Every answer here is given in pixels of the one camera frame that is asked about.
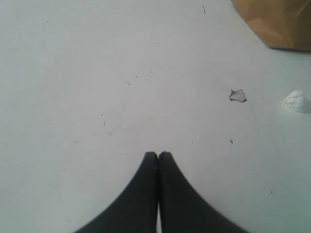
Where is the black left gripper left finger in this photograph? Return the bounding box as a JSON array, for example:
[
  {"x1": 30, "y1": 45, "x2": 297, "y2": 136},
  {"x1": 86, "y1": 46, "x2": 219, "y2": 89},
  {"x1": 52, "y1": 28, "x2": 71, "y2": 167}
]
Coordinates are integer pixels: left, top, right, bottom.
[{"x1": 77, "y1": 152, "x2": 159, "y2": 233}]

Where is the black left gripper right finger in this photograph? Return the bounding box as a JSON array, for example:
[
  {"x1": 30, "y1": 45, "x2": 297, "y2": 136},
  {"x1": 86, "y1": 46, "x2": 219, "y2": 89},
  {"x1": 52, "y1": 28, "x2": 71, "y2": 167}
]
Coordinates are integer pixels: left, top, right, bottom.
[{"x1": 158, "y1": 151, "x2": 246, "y2": 233}]

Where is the brown paper shopping bag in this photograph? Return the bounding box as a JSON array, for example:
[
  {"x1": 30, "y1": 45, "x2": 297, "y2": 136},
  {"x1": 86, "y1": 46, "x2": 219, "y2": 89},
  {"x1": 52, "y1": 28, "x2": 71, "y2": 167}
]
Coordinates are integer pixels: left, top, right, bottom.
[{"x1": 232, "y1": 0, "x2": 311, "y2": 51}]

